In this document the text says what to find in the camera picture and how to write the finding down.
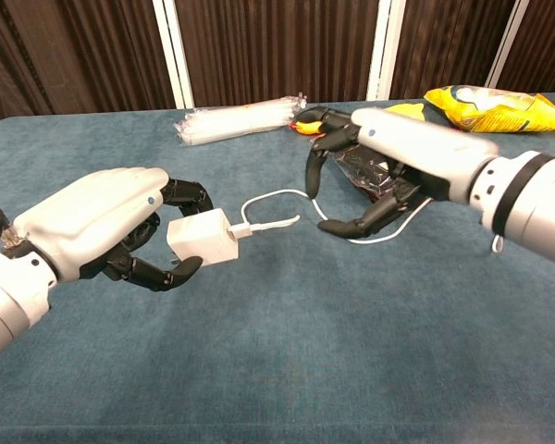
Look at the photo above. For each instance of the yellow snack bag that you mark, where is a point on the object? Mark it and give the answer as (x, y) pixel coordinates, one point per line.
(490, 113)

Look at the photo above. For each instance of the clear bag of black gloves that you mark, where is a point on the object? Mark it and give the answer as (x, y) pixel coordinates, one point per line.
(361, 170)

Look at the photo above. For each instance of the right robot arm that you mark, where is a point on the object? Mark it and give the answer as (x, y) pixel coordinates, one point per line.
(532, 199)

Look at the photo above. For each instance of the pack of clear straws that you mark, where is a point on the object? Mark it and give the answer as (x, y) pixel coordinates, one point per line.
(236, 120)

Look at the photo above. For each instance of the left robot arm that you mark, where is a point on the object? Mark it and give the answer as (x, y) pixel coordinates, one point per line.
(14, 296)

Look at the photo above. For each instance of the white charger block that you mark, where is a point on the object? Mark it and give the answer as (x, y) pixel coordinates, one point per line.
(203, 238)

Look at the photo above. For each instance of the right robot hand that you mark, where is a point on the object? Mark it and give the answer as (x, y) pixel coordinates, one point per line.
(421, 148)

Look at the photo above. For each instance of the yellow rubber chicken toy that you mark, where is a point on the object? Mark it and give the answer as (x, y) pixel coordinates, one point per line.
(307, 127)

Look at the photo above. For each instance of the dark brown curtain panel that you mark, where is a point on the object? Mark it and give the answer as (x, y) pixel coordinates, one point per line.
(74, 51)
(277, 46)
(448, 41)
(548, 41)

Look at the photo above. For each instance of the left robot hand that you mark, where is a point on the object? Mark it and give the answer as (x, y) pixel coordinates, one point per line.
(97, 217)

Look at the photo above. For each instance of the teal table cloth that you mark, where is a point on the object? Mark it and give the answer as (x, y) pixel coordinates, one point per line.
(277, 347)

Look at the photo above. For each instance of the white partition post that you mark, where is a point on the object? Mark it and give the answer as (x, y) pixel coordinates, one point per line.
(506, 44)
(173, 51)
(384, 46)

